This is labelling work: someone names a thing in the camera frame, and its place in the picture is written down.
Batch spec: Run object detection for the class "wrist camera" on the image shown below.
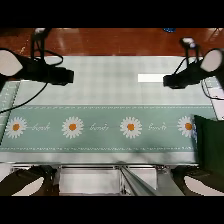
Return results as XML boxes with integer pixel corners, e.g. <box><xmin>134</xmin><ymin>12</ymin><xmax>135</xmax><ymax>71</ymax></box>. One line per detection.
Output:
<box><xmin>30</xmin><ymin>28</ymin><xmax>54</xmax><ymax>62</ymax></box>
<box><xmin>179</xmin><ymin>36</ymin><xmax>202</xmax><ymax>65</ymax></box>

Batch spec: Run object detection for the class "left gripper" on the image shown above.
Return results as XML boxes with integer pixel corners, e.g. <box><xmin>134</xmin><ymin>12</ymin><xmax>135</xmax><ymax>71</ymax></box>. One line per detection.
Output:
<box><xmin>49</xmin><ymin>66</ymin><xmax>75</xmax><ymax>87</ymax></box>

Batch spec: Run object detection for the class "dark green garment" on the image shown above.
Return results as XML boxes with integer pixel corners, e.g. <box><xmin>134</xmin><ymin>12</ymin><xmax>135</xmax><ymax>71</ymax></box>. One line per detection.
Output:
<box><xmin>193</xmin><ymin>114</ymin><xmax>224</xmax><ymax>178</ymax></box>

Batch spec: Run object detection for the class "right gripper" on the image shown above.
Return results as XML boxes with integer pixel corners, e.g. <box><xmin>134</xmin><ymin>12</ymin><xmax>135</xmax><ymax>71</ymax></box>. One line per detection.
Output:
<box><xmin>162</xmin><ymin>73</ymin><xmax>188</xmax><ymax>90</ymax></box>

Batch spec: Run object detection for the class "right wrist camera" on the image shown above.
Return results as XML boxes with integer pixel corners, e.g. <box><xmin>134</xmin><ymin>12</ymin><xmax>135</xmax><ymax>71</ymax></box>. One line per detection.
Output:
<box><xmin>179</xmin><ymin>36</ymin><xmax>202</xmax><ymax>65</ymax></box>

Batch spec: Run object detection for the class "silver frame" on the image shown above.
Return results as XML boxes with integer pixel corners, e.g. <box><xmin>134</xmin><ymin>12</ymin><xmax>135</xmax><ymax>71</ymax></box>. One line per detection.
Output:
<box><xmin>0</xmin><ymin>161</ymin><xmax>224</xmax><ymax>197</ymax></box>

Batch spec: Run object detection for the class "black cable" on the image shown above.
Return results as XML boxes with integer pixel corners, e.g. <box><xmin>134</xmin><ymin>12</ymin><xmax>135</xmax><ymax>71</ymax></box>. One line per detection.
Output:
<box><xmin>0</xmin><ymin>81</ymin><xmax>49</xmax><ymax>115</ymax></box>
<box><xmin>200</xmin><ymin>79</ymin><xmax>224</xmax><ymax>101</ymax></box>

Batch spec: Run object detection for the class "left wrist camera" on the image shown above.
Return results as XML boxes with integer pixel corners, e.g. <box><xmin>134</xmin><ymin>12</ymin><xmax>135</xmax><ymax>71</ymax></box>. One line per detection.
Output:
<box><xmin>30</xmin><ymin>28</ymin><xmax>54</xmax><ymax>62</ymax></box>

